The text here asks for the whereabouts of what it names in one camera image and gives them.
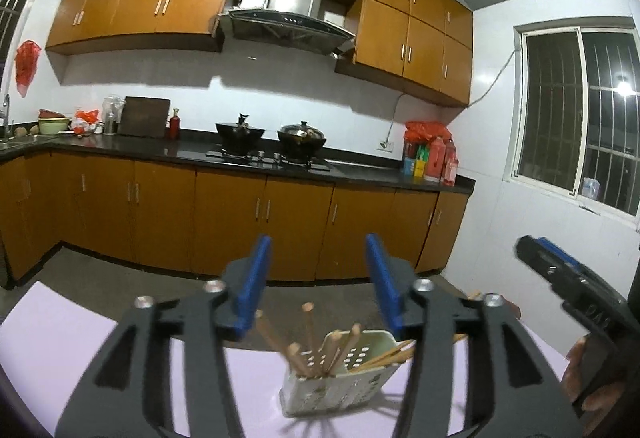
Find black kitchen countertop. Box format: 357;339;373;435
0;128;476;195

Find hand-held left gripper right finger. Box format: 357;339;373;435
365;233;583;438

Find wok with glass lid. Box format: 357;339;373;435
277;121;327;159

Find wooden upper kitchen cabinets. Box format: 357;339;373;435
46;0;473;108

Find white power cable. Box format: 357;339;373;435
382;48;521;144

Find wooden lower kitchen cabinets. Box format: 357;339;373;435
0;151;471;284

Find bundle of wooden chopsticks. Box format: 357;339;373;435
254;302;468;378

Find black cooking pot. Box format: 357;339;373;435
216;113;266;155

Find large barred window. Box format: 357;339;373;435
510;21;640;224

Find black gas stove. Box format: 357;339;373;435
206;145;335;171

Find person's right hand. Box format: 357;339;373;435
565;335;626;419

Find small barred window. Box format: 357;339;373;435
0;0;55;89

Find metal faucet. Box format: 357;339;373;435
1;94;14;142

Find clear glass jars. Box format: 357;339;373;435
102;96;125;135

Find colourful carton box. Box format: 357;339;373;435
402;142;430;178

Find wooden kitchen cabinets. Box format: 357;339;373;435
46;0;473;108
0;151;471;284

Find white perforated utensil holder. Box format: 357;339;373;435
279;329;416;419

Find dark wooden cutting board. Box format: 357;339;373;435
118;96;172;139

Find large red plastic bag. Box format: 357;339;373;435
404;121;453;144

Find small red plastic bag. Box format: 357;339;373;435
70;109;103;135

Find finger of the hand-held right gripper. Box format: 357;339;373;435
515;235;601;304

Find hanging red plastic bag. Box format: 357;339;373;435
15;40;42;96

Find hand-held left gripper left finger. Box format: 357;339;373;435
55;234;273;438

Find red oil bottle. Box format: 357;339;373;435
425;137;446;181
441;141;460;186

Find green plastic basin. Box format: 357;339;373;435
38;109;71;135

